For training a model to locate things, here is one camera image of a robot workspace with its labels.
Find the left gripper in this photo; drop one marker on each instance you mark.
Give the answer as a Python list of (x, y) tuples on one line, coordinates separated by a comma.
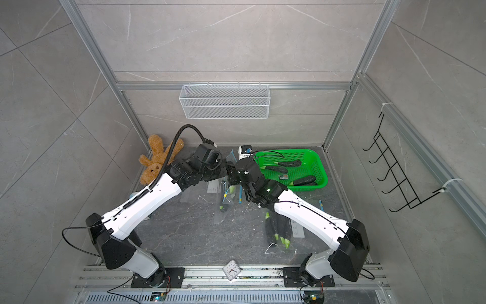
[(222, 164)]

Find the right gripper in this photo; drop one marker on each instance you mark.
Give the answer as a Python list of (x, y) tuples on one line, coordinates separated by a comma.
[(235, 173)]

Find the dark eggplant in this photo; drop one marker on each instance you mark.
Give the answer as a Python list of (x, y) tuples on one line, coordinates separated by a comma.
[(284, 230)]

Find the clear zip-top bag blue zipper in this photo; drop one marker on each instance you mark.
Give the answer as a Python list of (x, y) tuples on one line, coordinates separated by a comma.
[(279, 246)]

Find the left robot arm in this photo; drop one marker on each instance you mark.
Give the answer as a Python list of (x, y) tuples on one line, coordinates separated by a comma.
[(112, 233)]

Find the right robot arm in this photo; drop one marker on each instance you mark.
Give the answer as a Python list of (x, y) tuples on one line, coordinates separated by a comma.
[(347, 241)]

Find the brown teddy bear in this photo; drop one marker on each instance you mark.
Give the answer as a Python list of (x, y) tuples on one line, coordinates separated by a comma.
[(154, 164)]

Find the green plastic basket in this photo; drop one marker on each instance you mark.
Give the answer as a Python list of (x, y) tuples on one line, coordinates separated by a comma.
[(311, 166)]

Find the small white clock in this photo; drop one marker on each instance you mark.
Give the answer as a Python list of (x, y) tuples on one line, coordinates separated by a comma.
[(231, 270)]

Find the white wire wall basket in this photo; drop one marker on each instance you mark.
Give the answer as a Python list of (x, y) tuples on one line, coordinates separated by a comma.
[(232, 101)]

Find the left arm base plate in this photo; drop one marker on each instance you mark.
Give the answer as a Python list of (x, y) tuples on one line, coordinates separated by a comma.
[(172, 277)]

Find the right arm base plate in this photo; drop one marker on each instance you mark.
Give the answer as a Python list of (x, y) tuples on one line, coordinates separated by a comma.
[(294, 277)]

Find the black wall hook rack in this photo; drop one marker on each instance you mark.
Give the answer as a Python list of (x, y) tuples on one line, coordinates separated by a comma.
[(396, 172)]

